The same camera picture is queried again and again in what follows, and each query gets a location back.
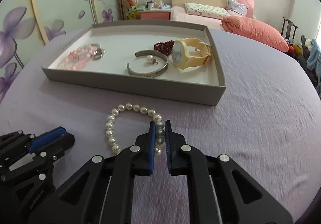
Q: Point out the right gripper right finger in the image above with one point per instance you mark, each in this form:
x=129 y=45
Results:
x=219 y=190

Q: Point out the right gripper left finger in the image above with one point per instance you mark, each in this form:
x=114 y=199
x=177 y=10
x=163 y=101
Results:
x=101 y=191

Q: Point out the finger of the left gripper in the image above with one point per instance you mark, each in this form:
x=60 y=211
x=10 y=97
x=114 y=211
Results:
x=16 y=145
x=52 y=146

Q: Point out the grey metal cuff bangle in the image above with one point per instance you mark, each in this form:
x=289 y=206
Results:
x=150 y=71

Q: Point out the pearl pendant charm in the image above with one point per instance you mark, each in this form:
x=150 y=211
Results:
x=150 y=59

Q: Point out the yellow wrist watch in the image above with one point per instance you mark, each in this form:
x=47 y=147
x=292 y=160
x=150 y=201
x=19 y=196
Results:
x=190 y=52

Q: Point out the thin silver bangle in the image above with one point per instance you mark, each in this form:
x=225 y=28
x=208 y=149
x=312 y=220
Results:
x=92 y=45

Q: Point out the purple table cloth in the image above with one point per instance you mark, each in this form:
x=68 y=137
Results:
x=268 y=119

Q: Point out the grey cardboard tray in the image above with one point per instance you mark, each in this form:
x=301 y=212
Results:
x=72 y=63

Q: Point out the floral sliding wardrobe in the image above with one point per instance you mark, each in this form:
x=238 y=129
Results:
x=28 y=25

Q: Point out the blue clothing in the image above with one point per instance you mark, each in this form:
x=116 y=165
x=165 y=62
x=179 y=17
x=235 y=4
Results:
x=313 y=62

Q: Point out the pink bedside table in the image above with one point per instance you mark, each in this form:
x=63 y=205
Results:
x=155 y=14

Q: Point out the white mug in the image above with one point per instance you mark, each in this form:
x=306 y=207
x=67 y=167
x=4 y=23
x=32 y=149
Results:
x=150 y=5

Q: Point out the salmon folded duvet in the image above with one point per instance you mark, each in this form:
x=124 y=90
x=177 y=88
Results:
x=255 y=30

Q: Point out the dark wooden chair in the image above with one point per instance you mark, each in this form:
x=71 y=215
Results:
x=288 y=29

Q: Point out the small purple patterned pillow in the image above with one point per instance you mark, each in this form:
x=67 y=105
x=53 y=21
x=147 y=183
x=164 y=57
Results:
x=236 y=9

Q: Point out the floral white pillow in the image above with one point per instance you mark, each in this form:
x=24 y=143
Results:
x=206 y=11

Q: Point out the bed with beige headboard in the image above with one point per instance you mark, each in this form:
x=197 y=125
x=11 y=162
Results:
x=208 y=0

